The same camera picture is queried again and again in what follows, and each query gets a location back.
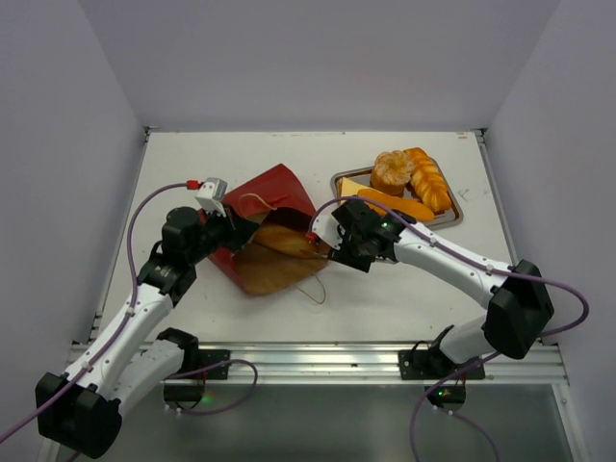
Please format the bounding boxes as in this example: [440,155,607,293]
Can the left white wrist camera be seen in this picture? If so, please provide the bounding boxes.
[186,177,227,217]

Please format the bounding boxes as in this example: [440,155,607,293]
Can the round fake bread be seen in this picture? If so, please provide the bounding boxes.
[371,150,414,196]

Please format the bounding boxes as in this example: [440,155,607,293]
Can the triangular fake sandwich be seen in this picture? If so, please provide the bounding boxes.
[337,177,371,197]

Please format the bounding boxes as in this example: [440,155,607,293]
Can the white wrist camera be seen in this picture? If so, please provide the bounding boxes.
[306,214,343,250]
[186,177,227,217]

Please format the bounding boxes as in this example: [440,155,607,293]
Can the oval brown fake loaf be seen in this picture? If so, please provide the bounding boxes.
[252,222,330,258]

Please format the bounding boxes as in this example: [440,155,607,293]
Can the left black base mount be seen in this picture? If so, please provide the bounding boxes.
[156,327,231,409]

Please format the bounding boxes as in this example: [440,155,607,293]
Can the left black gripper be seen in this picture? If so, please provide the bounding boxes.
[187,201,259,265]

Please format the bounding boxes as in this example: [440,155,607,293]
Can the silver metal tongs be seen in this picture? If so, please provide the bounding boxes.
[299,249,330,261]

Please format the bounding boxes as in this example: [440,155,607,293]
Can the twisted fake bread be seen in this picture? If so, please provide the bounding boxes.
[404,147,451,214]

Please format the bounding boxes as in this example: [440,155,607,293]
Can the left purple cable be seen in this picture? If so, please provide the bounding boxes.
[0,180,203,462]

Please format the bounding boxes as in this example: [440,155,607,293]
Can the aluminium frame rail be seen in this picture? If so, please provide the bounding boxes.
[62,341,567,386]

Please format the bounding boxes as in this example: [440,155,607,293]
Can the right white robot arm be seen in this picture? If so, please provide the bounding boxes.
[310,196,553,378]

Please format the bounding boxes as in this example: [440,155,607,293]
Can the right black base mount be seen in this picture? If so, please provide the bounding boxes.
[398,325,486,412]

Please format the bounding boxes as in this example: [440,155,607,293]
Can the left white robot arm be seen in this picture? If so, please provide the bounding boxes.
[35,206,259,459]

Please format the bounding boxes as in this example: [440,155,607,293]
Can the long orange fake bread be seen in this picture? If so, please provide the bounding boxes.
[356,188,435,222]

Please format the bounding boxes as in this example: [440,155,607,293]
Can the red paper bag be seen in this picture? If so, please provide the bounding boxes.
[209,164,327,296]

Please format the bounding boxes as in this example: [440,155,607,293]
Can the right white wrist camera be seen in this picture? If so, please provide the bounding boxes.
[306,214,343,250]

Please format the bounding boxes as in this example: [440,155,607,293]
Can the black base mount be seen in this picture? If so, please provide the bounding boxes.
[156,327,231,409]
[398,325,486,412]

